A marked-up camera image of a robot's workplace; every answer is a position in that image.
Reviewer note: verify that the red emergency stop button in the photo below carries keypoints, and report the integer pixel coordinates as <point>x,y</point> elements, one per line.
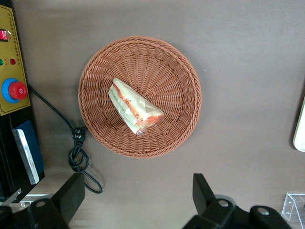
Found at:
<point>17,90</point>

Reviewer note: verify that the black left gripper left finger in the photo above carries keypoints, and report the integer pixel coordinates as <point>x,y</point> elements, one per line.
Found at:
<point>64,200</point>

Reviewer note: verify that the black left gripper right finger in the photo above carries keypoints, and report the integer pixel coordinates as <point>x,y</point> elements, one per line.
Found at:
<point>209,210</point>

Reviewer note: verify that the plastic-wrapped triangle sandwich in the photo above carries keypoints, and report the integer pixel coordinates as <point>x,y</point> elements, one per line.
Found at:
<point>128,105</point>

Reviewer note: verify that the brown round wicker basket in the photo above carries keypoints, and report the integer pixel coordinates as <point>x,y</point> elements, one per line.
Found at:
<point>166,71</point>

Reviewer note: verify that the clear acrylic bottle rack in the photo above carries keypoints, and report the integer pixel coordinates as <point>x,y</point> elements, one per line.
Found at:
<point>293,207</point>

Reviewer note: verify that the silver metal bar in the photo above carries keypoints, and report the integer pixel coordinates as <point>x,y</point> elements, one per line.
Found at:
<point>26,157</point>

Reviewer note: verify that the black machine with yellow panel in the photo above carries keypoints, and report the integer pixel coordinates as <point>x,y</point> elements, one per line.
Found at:
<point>7,143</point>

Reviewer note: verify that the cream rectangular tray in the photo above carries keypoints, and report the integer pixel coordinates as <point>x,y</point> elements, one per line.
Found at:
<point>300,133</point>

